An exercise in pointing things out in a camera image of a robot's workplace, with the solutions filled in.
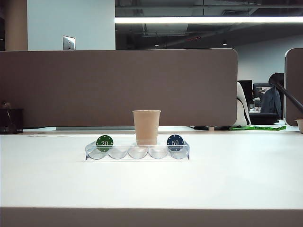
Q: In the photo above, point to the narrow brown desk partition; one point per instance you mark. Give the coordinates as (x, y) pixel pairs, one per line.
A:
(294, 68)

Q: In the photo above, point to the white chair back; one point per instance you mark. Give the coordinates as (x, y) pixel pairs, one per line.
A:
(242, 106)

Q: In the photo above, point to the black ceiling spot lamp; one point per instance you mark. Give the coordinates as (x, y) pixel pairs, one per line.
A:
(224, 43)

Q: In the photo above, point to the metal wall plate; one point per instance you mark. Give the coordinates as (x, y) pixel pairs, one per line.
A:
(68, 43)

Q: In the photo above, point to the brown paper cup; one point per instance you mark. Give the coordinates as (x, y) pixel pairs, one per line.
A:
(146, 125)

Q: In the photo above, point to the blue 50 poker chip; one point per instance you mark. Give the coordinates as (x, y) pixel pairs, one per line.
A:
(175, 142)

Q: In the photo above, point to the black mesh pen holder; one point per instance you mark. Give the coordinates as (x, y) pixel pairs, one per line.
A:
(11, 120)

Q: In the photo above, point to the person in blue jacket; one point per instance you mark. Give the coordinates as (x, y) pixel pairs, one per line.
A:
(271, 101)

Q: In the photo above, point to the grey metal partition rail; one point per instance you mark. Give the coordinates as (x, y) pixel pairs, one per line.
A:
(94, 128)

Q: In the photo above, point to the black monitor with lit screen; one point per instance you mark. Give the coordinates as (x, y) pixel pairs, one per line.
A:
(260, 91)

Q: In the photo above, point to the white ceiling light strip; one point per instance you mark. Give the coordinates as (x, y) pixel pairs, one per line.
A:
(189, 20)

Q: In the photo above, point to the wide brown desk partition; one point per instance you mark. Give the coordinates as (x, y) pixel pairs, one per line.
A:
(94, 82)

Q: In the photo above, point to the black monitor with dark screen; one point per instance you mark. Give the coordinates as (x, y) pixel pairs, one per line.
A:
(246, 88)

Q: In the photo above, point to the beige paper bowl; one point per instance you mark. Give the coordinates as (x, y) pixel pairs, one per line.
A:
(299, 126)

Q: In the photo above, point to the clear acrylic chip tray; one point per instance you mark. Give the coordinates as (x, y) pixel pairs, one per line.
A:
(118, 155)

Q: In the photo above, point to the black slanted pole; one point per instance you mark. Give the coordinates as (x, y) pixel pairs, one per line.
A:
(290, 95)

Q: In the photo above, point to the green 20 poker chip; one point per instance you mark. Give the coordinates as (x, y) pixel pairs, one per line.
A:
(104, 142)

